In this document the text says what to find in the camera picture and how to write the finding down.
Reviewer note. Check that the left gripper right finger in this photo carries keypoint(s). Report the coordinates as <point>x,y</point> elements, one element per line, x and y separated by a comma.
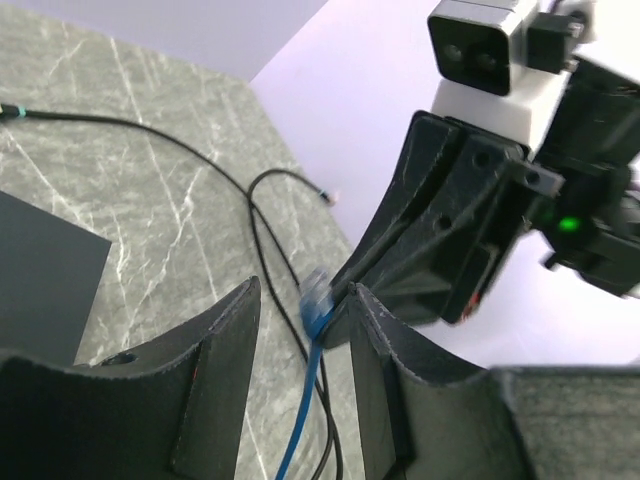
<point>425,413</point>

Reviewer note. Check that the black network switch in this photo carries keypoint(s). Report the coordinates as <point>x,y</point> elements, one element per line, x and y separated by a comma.
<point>50,273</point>

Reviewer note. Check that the black ethernet cable long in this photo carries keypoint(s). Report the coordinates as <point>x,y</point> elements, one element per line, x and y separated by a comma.
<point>313,360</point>

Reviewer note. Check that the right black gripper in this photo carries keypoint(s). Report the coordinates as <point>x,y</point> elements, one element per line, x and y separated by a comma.
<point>579,193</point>

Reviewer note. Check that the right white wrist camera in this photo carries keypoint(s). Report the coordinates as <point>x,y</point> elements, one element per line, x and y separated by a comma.
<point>506,64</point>

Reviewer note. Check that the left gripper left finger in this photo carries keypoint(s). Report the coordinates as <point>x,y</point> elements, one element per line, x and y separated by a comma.
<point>170,408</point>

